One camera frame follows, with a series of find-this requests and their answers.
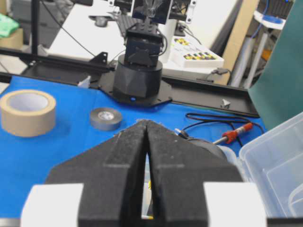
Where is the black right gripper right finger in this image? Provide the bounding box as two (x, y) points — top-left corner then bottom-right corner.
(146, 121), (243, 227)

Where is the dark green board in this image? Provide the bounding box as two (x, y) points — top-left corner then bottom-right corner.
(249, 0), (303, 130)

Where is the white box with coloured items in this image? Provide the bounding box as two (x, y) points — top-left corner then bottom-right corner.
(170, 36), (224, 68)

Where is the black round tape roll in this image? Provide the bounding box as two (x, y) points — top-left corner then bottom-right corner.
(187, 139), (227, 166)

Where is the black aluminium frame rail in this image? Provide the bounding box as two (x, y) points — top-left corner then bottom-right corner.
(0, 48), (259, 118)

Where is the beige masking tape roll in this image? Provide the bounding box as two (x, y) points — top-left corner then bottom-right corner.
(0, 89), (56, 138)

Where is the green plastic bag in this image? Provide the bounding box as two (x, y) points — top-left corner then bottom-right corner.
(0, 14), (19, 38)

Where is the red handled soldering iron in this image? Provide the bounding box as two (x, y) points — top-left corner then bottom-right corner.
(213, 123), (253, 145)

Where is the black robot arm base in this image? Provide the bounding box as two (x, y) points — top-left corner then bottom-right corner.
(98, 18), (172, 107)

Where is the grey duct tape roll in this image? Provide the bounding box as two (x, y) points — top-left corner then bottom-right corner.
(89, 107), (122, 131)

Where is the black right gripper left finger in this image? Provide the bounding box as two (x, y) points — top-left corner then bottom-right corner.
(45, 121), (148, 227)

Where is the black cable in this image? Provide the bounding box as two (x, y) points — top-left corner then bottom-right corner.
(182, 113), (265, 146)

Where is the clear plastic toolbox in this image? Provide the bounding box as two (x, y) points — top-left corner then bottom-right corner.
(223, 111), (303, 218)

